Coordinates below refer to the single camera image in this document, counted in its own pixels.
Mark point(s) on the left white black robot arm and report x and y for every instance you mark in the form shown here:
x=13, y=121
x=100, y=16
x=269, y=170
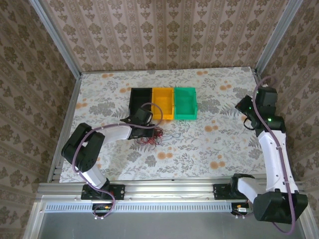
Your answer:
x=114, y=133

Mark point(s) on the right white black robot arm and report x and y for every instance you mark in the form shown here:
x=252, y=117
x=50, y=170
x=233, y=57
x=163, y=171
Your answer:
x=268, y=159

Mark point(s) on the black plastic bin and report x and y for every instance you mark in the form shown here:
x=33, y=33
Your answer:
x=139, y=95

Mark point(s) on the orange plastic bin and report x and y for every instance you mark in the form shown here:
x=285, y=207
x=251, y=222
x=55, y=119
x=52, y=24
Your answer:
x=163, y=102

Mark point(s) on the green plastic bin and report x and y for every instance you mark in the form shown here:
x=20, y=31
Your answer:
x=185, y=102

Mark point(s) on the floral table covering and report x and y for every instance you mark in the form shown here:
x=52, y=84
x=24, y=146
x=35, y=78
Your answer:
x=199, y=159

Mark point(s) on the black controller board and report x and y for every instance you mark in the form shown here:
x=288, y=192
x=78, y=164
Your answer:
x=101, y=207
x=240, y=209

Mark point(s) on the grey metal shelf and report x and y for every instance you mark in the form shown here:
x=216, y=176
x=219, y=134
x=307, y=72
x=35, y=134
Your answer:
x=162, y=226

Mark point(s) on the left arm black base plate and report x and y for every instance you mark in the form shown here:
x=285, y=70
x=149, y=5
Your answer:
x=119, y=191

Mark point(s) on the aluminium mounting rail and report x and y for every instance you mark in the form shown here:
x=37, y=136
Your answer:
x=169, y=190

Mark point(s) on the aluminium frame post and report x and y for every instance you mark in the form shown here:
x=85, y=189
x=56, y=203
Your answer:
x=276, y=37
x=57, y=42

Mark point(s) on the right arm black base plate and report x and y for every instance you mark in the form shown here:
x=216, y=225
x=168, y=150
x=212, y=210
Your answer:
x=220, y=191

